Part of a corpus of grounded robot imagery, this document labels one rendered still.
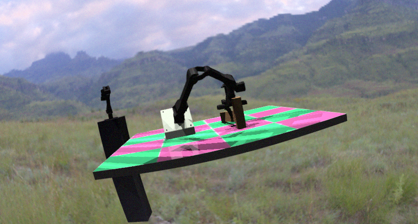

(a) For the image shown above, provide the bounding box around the dark brown post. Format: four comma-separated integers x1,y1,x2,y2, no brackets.
231,97,246,129

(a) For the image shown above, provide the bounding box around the wooden plank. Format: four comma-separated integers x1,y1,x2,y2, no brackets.
220,111,235,122

